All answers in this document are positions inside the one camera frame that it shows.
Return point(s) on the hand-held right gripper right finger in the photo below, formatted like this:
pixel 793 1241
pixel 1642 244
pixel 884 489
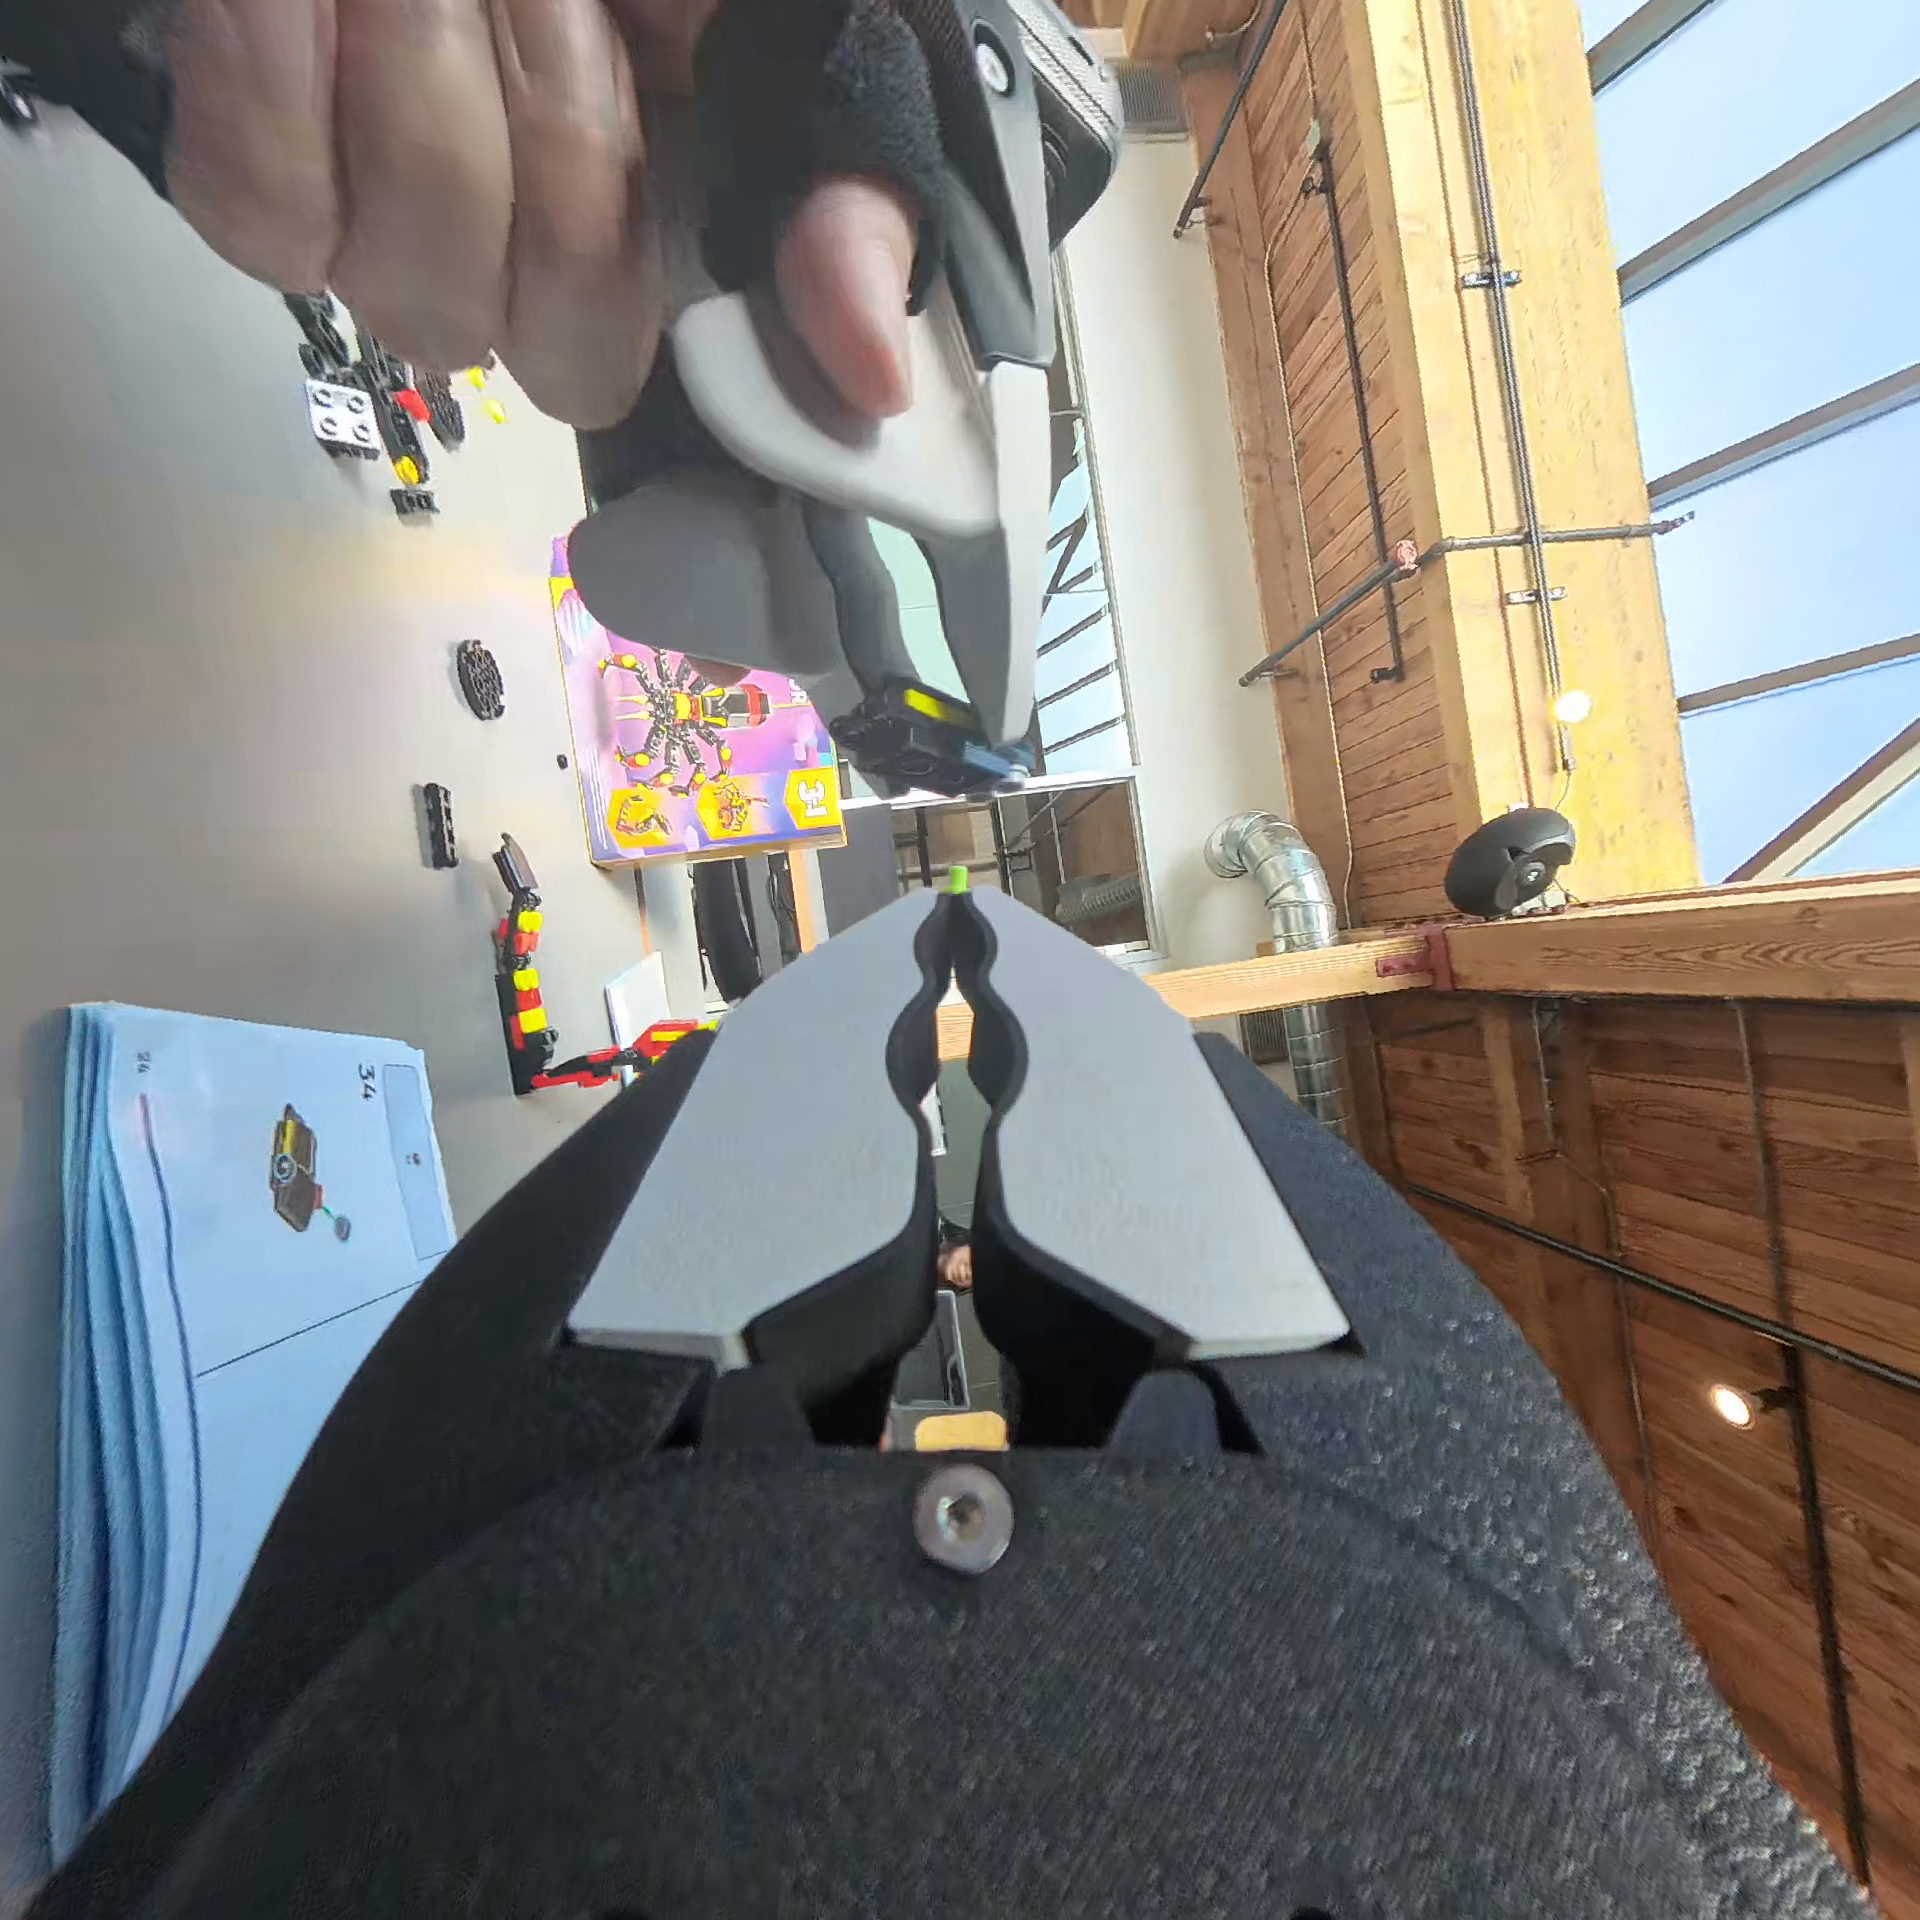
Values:
pixel 1141 1170

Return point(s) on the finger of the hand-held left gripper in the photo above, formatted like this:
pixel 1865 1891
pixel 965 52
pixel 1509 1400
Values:
pixel 691 585
pixel 955 474

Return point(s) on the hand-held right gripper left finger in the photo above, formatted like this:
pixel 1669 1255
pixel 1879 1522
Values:
pixel 751 1170

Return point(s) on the small black brick assembly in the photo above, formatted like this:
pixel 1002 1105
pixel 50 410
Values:
pixel 901 735

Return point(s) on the grey desk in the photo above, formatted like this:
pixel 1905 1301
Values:
pixel 226 674

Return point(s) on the person's left hand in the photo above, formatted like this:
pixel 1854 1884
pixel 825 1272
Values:
pixel 451 181

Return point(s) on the purple toy box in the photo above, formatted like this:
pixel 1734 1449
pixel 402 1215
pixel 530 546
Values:
pixel 705 787

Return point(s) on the black round plate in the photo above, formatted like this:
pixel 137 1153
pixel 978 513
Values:
pixel 481 679

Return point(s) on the long red yellow brick assembly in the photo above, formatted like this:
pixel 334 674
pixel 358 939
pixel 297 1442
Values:
pixel 524 975

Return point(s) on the black long brick plate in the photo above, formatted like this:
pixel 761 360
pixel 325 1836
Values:
pixel 438 826

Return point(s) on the pile of loose bricks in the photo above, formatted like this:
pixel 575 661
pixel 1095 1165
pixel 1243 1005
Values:
pixel 341 411

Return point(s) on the black round speaker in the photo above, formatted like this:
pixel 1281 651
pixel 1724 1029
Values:
pixel 1507 863

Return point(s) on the blue instruction booklet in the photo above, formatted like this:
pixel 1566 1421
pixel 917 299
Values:
pixel 255 1349

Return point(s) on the glass skylight window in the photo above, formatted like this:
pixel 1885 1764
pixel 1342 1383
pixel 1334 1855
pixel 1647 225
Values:
pixel 1771 450

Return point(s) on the silver metal duct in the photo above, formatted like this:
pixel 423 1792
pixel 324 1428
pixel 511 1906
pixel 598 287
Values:
pixel 1290 900

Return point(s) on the black metal rail pipe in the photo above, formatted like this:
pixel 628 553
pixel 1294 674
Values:
pixel 1561 535

